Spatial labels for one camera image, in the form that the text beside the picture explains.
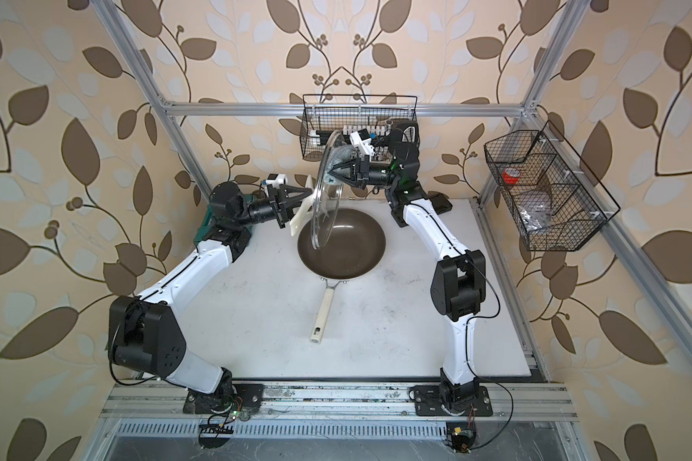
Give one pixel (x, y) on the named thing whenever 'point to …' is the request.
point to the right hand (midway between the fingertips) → (328, 173)
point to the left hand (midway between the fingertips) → (306, 195)
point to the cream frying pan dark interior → (355, 248)
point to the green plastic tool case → (210, 216)
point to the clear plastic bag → (534, 217)
